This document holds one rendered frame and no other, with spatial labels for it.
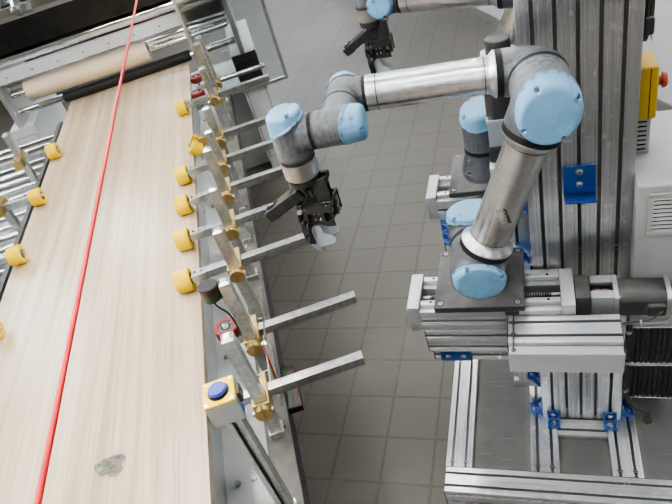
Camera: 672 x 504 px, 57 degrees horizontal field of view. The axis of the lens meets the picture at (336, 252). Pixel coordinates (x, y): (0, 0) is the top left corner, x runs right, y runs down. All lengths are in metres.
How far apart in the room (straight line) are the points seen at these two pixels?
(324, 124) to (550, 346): 0.79
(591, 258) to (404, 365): 1.29
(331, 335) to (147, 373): 1.31
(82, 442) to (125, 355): 0.31
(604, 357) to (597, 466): 0.74
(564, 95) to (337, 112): 0.41
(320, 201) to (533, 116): 0.46
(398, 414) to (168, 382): 1.13
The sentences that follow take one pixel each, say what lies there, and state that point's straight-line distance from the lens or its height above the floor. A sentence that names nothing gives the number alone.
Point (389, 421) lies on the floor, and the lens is 2.68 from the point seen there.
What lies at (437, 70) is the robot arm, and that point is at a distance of 1.30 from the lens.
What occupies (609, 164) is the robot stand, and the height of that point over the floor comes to 1.27.
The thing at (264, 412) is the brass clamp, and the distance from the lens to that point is 1.76.
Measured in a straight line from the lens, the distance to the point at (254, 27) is 4.10.
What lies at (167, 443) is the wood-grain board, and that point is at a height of 0.90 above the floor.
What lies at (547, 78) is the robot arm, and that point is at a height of 1.65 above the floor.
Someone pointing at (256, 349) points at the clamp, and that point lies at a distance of 1.93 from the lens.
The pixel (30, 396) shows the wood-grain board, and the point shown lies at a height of 0.90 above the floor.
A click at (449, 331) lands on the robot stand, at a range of 1.72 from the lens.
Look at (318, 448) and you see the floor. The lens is 2.69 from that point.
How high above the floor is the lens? 2.17
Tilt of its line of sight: 38 degrees down
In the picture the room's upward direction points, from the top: 19 degrees counter-clockwise
